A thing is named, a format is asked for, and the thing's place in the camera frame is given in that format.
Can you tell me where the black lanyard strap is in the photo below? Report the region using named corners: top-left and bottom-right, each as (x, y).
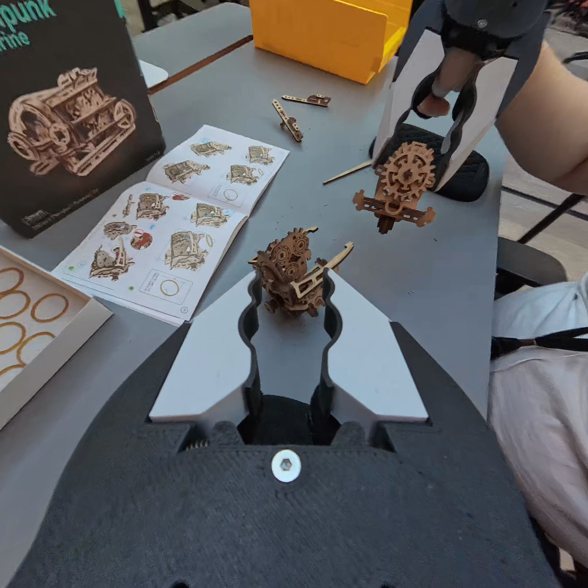
top-left (491, 327), bottom-right (588, 360)

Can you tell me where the thin wooden stick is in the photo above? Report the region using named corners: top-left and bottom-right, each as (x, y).
top-left (322, 160), bottom-right (374, 185)

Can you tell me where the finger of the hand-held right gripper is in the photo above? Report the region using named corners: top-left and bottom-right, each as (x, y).
top-left (433, 55), bottom-right (519, 193)
top-left (371, 28), bottom-right (445, 165)

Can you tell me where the person's right forearm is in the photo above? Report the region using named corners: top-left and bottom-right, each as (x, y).
top-left (494, 41), bottom-right (588, 196)

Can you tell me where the wooden gear plate assembly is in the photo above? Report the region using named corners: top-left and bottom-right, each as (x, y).
top-left (353, 140), bottom-right (437, 235)

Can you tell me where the person's right hand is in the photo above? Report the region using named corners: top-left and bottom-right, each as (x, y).
top-left (416, 46), bottom-right (475, 118)

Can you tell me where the perforated wooden strip piece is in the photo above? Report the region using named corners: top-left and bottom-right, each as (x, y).
top-left (271, 99), bottom-right (305, 143)
top-left (281, 94), bottom-right (332, 108)

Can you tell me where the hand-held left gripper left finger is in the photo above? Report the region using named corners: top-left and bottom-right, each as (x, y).
top-left (148, 270), bottom-right (263, 435)

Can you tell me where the yellow plastic bin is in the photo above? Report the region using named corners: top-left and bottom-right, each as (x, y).
top-left (248, 0), bottom-right (414, 85)

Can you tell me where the group of tan rubber bands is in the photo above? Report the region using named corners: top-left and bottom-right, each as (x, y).
top-left (0, 266), bottom-right (70, 377)

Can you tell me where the person's white clothing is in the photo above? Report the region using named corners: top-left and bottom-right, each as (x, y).
top-left (488, 275), bottom-right (588, 559)

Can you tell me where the black office chair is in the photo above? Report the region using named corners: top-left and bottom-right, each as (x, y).
top-left (495, 236), bottom-right (567, 300)

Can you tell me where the white flat panel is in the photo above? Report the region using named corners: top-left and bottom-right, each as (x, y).
top-left (138, 60), bottom-right (170, 90)

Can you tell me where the open instruction booklet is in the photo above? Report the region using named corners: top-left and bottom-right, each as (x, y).
top-left (51, 124), bottom-right (291, 327)

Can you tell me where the black puzzle kit box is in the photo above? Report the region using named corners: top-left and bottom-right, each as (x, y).
top-left (0, 0), bottom-right (166, 239)

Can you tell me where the grey desk with wooden edge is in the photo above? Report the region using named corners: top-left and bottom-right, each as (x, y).
top-left (133, 2), bottom-right (254, 95)

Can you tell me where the white cardboard box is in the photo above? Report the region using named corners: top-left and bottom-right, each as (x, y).
top-left (0, 246), bottom-right (113, 430)

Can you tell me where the wooden mechanical model body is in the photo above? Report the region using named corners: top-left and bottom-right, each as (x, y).
top-left (248, 226), bottom-right (355, 319)

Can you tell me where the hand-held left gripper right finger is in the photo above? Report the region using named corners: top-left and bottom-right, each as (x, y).
top-left (311, 269), bottom-right (431, 438)

